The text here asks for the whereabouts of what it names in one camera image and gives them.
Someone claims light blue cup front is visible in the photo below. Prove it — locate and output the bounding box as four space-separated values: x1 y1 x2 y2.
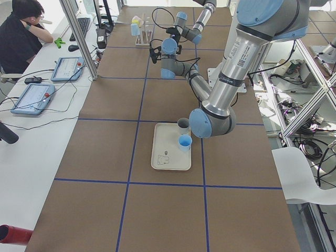
131 23 140 36

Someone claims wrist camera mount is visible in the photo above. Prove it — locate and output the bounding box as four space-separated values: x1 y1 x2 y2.
149 39 161 64
166 27 180 37

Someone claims white serving tray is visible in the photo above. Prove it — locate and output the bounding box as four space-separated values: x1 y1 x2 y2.
151 123 192 171

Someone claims aluminium frame post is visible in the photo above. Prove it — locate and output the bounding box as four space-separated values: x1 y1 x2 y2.
60 0 98 80

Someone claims grey plastic cup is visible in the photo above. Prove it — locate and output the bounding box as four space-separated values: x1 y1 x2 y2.
177 118 190 135

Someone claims seated person black shirt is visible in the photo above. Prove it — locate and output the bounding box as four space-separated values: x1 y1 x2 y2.
1 0 54 74

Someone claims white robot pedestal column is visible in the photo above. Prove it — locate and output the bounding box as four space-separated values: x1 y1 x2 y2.
207 0 247 93

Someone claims black power adapter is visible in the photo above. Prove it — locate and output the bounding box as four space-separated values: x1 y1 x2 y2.
24 77 43 84

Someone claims green toy figure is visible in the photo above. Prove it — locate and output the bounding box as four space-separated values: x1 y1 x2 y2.
54 37 65 49

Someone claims red water bottle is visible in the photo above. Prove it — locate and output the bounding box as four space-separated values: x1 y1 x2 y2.
1 225 33 246

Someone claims black water bottle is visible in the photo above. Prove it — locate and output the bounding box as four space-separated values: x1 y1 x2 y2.
0 122 19 144

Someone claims yellow plastic cup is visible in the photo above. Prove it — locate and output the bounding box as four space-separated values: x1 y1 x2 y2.
131 16 140 25

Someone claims light blue cup rear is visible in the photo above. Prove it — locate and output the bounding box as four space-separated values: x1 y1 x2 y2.
178 134 192 152

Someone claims near blue teach pendant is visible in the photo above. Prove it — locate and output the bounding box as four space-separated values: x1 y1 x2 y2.
10 83 56 116

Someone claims black keyboard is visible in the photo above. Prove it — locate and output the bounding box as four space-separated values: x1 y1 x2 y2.
77 17 91 38

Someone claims light blue cup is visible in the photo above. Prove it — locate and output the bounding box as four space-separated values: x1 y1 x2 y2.
131 23 140 36
178 134 192 152

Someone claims white wire cup rack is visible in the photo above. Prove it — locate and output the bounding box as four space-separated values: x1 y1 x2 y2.
134 17 153 46

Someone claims far blue teach pendant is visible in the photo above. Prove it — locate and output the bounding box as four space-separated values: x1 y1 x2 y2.
51 57 85 82

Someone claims black computer mouse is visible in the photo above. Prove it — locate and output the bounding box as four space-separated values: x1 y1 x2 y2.
68 45 79 52

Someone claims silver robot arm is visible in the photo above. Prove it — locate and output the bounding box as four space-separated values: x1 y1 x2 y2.
161 1 311 138
171 0 217 45

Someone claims blue teach pendant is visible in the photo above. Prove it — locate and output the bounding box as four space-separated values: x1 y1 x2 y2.
10 83 56 116
51 57 85 82

